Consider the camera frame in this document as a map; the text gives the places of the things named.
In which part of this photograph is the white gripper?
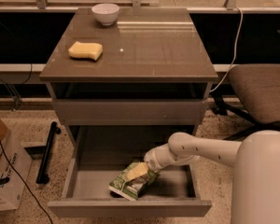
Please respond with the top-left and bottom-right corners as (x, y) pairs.
(124, 146), (170, 181)

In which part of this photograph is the green jalapeno chip bag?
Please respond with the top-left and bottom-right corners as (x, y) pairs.
(108, 161), (159, 201)

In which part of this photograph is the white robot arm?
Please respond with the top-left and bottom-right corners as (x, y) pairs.
(125, 131), (280, 224)

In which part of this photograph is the open grey middle drawer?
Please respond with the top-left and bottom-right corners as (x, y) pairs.
(47, 125), (213, 218)

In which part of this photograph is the grey drawer cabinet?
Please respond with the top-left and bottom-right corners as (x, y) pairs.
(40, 8), (217, 142)

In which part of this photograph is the closed grey top drawer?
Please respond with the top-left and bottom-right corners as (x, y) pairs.
(52, 99), (207, 125)

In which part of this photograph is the black metal bar stand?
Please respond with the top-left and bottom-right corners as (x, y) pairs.
(25, 121), (61, 185)

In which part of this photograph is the white cardboard box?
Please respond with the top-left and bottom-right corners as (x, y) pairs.
(0, 131), (32, 211)

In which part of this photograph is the yellow sponge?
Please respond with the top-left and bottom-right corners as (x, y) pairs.
(68, 41), (103, 61)

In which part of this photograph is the brown office chair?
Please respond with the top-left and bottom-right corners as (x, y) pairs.
(211, 63), (280, 141)

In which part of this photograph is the white ceramic bowl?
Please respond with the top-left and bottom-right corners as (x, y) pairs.
(91, 3), (119, 26)

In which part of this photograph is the black floor cable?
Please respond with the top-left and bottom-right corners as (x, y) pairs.
(0, 124), (55, 224)

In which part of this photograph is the white cable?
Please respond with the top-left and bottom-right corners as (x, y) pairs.
(209, 7), (245, 94)

